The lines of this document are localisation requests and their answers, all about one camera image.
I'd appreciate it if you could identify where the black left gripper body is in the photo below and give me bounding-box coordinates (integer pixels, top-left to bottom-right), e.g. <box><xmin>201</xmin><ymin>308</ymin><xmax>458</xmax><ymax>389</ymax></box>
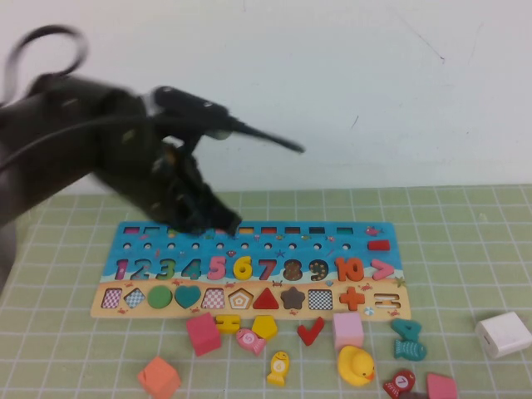
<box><xmin>140</xmin><ymin>139</ymin><xmax>196</xmax><ymax>221</ymax></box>

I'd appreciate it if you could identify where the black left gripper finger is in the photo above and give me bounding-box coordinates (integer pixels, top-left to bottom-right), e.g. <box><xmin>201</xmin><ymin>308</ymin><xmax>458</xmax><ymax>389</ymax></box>
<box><xmin>165</xmin><ymin>195</ymin><xmax>209</xmax><ymax>234</ymax></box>
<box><xmin>189</xmin><ymin>155</ymin><xmax>244</xmax><ymax>233</ymax></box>

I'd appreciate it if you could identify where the yellow number six piece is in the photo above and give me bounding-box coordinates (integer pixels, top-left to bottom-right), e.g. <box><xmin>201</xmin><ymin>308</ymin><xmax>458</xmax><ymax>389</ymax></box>
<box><xmin>232</xmin><ymin>256</ymin><xmax>254</xmax><ymax>281</ymax></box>

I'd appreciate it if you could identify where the pink number five piece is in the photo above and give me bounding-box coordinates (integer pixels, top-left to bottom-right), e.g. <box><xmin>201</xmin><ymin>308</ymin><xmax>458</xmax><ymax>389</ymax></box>
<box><xmin>207</xmin><ymin>256</ymin><xmax>232</xmax><ymax>281</ymax></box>

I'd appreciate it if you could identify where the colourful wooden puzzle board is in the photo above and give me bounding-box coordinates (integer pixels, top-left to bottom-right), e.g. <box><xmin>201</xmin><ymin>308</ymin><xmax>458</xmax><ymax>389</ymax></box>
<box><xmin>90</xmin><ymin>221</ymin><xmax>412</xmax><ymax>321</ymax></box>

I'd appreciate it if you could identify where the teal heart piece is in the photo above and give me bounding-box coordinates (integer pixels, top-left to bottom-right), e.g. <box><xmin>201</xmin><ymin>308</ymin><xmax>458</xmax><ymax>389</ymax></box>
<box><xmin>173</xmin><ymin>285</ymin><xmax>202</xmax><ymax>310</ymax></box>

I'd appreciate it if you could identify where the green circle piece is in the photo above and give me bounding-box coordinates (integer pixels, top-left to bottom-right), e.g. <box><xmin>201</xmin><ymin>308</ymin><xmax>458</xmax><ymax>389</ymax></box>
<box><xmin>147</xmin><ymin>286</ymin><xmax>174</xmax><ymax>311</ymax></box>

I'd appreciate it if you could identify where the red triangle piece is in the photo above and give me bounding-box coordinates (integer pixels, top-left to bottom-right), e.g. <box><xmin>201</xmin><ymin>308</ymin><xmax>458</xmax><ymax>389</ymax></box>
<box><xmin>252</xmin><ymin>288</ymin><xmax>280</xmax><ymax>311</ymax></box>

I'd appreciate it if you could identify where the yellow equals sign piece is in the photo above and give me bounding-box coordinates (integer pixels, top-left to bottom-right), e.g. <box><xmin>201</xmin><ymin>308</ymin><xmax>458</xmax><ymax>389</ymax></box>
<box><xmin>214</xmin><ymin>314</ymin><xmax>242</xmax><ymax>335</ymax></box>

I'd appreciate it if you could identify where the brown star piece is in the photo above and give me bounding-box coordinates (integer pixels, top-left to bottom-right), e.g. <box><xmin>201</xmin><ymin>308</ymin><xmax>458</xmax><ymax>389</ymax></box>
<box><xmin>279</xmin><ymin>286</ymin><xmax>308</xmax><ymax>311</ymax></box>

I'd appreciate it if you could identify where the yellow pentagon piece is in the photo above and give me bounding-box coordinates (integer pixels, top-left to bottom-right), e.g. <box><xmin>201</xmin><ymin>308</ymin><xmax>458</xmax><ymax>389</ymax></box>
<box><xmin>250</xmin><ymin>314</ymin><xmax>278</xmax><ymax>341</ymax></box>

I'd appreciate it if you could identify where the orange number ten piece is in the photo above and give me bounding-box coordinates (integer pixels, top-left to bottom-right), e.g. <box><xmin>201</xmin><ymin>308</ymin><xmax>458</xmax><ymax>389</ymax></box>
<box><xmin>334</xmin><ymin>257</ymin><xmax>365</xmax><ymax>283</ymax></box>

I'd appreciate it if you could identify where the red check mark piece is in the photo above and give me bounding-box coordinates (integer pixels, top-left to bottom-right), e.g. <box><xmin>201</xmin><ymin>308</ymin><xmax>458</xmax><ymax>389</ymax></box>
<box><xmin>296</xmin><ymin>316</ymin><xmax>325</xmax><ymax>347</ymax></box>

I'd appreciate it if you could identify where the orange plus sign piece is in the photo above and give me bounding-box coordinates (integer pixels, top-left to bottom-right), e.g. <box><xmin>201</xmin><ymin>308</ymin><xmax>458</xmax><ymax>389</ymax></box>
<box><xmin>338</xmin><ymin>286</ymin><xmax>366</xmax><ymax>312</ymax></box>

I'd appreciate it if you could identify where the pink greater-than sign piece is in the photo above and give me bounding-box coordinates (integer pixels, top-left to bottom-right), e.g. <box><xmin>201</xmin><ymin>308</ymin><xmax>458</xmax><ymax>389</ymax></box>
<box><xmin>371</xmin><ymin>259</ymin><xmax>394</xmax><ymax>281</ymax></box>

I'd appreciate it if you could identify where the teal number four piece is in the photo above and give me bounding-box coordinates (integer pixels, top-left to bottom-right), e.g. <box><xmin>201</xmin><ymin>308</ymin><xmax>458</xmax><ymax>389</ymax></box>
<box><xmin>389</xmin><ymin>318</ymin><xmax>422</xmax><ymax>342</ymax></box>

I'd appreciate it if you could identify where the rose red square block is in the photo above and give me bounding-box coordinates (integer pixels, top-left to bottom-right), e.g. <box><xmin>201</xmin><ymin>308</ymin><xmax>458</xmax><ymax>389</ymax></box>
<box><xmin>185</xmin><ymin>312</ymin><xmax>223</xmax><ymax>357</ymax></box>

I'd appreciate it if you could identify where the pink wooden fish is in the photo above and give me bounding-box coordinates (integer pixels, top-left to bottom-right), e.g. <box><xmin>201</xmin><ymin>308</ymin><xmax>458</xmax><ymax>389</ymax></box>
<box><xmin>235</xmin><ymin>328</ymin><xmax>267</xmax><ymax>357</ymax></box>

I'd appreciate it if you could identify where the orange wooden block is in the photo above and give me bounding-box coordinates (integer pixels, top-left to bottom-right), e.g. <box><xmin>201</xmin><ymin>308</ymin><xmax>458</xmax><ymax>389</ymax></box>
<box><xmin>136</xmin><ymin>355</ymin><xmax>182</xmax><ymax>399</ymax></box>

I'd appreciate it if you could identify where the yellow wooden fish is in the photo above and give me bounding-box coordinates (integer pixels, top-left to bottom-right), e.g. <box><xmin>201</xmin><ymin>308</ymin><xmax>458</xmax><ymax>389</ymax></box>
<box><xmin>266</xmin><ymin>351</ymin><xmax>290</xmax><ymax>387</ymax></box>

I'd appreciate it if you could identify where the light pink square block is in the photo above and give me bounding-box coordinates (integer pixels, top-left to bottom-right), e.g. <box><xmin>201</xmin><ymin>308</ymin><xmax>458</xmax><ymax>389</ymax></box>
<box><xmin>332</xmin><ymin>312</ymin><xmax>364</xmax><ymax>351</ymax></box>

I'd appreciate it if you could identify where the yellow rubber duck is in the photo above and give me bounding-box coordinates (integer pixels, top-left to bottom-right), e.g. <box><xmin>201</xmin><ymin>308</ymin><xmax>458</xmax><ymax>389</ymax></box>
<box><xmin>336</xmin><ymin>345</ymin><xmax>376</xmax><ymax>387</ymax></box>

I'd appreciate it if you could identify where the green checkered tablecloth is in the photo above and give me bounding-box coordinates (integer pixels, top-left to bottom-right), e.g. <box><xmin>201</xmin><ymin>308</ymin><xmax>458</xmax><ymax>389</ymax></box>
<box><xmin>0</xmin><ymin>185</ymin><xmax>532</xmax><ymax>399</ymax></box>

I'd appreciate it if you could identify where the red wooden fish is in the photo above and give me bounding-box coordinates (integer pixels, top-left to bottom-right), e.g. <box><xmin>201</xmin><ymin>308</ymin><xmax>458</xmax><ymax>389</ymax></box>
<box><xmin>382</xmin><ymin>369</ymin><xmax>416</xmax><ymax>398</ymax></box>

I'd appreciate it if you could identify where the pink rhombus block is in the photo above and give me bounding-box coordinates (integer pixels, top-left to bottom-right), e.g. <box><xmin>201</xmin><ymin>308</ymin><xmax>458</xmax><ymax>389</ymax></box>
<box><xmin>425</xmin><ymin>372</ymin><xmax>459</xmax><ymax>399</ymax></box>

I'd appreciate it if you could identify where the white plastic box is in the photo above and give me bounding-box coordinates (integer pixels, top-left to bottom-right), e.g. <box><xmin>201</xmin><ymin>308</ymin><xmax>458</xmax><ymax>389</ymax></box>
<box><xmin>474</xmin><ymin>311</ymin><xmax>532</xmax><ymax>361</ymax></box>

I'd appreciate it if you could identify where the black camera cable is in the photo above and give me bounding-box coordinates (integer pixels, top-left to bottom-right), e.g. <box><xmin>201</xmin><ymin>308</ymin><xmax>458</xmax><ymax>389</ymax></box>
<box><xmin>0</xmin><ymin>24</ymin><xmax>307</xmax><ymax>174</ymax></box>

